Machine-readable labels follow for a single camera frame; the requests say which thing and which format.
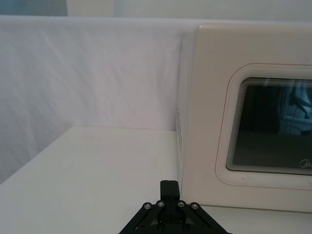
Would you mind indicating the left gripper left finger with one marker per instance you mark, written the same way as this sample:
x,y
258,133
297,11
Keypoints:
x,y
156,214

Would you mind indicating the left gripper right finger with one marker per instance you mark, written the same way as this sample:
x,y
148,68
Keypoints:
x,y
187,214

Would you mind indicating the white table cloth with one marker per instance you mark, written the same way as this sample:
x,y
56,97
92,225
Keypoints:
x,y
85,180

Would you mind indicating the cream microwave oven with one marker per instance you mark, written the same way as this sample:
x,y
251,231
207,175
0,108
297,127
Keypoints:
x,y
243,117

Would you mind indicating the white curtain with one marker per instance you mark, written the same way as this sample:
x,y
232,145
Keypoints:
x,y
85,78

